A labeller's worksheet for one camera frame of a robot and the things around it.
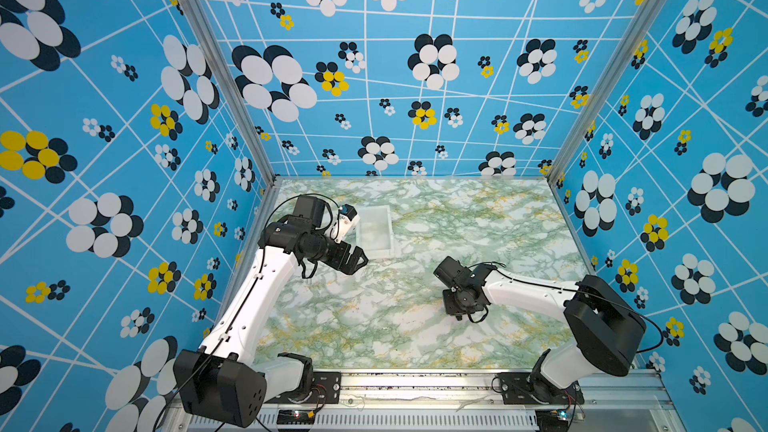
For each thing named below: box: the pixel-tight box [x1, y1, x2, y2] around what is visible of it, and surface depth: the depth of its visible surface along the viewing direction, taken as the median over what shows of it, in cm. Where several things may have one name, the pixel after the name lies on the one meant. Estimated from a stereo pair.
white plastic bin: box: [355, 205, 394, 260], surface depth 104 cm
